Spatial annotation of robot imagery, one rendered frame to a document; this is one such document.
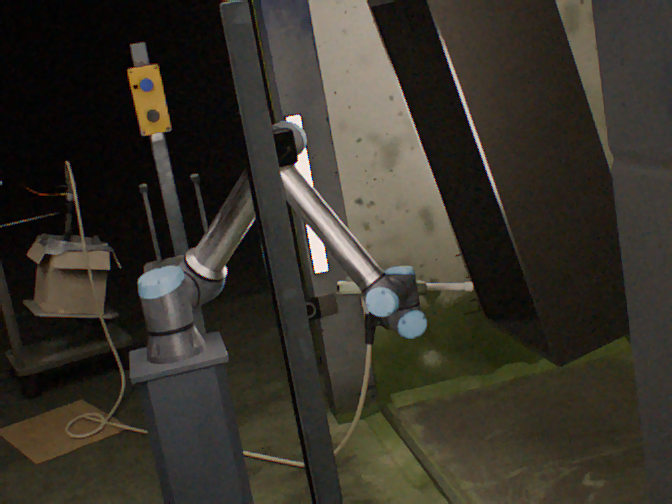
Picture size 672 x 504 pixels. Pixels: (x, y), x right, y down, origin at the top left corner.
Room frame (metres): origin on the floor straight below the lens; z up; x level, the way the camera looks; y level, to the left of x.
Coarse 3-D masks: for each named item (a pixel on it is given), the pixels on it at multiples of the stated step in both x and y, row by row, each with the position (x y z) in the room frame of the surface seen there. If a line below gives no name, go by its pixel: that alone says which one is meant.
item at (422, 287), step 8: (352, 280) 3.23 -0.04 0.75; (344, 288) 3.20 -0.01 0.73; (352, 288) 3.20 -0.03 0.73; (424, 288) 3.27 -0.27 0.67; (432, 288) 3.29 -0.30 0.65; (440, 288) 3.30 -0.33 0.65; (448, 288) 3.31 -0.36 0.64; (456, 288) 3.32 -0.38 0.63; (464, 288) 3.33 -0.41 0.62; (472, 288) 3.33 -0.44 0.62; (368, 320) 3.22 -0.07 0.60; (368, 328) 3.22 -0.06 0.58; (368, 336) 3.22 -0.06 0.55; (368, 344) 3.22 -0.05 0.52
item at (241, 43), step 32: (224, 32) 1.93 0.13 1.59; (256, 64) 1.90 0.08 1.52; (256, 96) 1.90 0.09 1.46; (256, 128) 1.89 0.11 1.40; (256, 160) 1.89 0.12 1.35; (256, 192) 1.92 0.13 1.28; (288, 224) 1.90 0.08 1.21; (288, 256) 1.90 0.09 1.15; (288, 288) 1.90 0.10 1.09; (288, 320) 1.89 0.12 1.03; (288, 352) 1.90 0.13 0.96; (320, 416) 1.90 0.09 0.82; (320, 448) 1.90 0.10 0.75; (320, 480) 1.89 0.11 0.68
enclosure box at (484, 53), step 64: (384, 0) 3.20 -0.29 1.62; (448, 0) 2.82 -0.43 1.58; (512, 0) 2.86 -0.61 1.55; (448, 64) 3.45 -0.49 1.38; (512, 64) 2.85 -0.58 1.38; (448, 128) 3.44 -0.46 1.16; (512, 128) 2.85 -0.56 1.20; (576, 128) 2.89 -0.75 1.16; (448, 192) 3.43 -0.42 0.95; (512, 192) 2.85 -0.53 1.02; (576, 192) 2.88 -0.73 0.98; (512, 256) 3.47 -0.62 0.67; (576, 256) 2.88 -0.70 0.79; (512, 320) 3.35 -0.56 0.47; (576, 320) 2.88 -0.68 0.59
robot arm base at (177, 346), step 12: (192, 324) 3.10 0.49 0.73; (156, 336) 3.05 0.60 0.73; (168, 336) 3.04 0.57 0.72; (180, 336) 3.05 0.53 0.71; (192, 336) 3.08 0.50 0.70; (156, 348) 3.06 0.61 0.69; (168, 348) 3.03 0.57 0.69; (180, 348) 3.04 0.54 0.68; (192, 348) 3.05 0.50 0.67; (204, 348) 3.10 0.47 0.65; (156, 360) 3.04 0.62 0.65; (168, 360) 3.02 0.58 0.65; (180, 360) 3.03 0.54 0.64
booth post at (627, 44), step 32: (608, 0) 1.15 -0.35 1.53; (640, 0) 1.08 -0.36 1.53; (608, 32) 1.16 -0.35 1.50; (640, 32) 1.09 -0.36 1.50; (608, 64) 1.17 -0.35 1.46; (640, 64) 1.09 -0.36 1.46; (608, 96) 1.18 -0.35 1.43; (640, 96) 1.10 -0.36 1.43; (608, 128) 1.19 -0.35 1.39; (640, 128) 1.11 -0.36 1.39; (640, 160) 1.12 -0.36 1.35; (640, 192) 1.12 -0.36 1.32; (640, 224) 1.13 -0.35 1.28; (640, 256) 1.14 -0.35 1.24; (640, 288) 1.15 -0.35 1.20; (640, 320) 1.16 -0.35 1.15; (640, 352) 1.17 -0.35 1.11; (640, 384) 1.18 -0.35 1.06; (640, 416) 1.19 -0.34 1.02
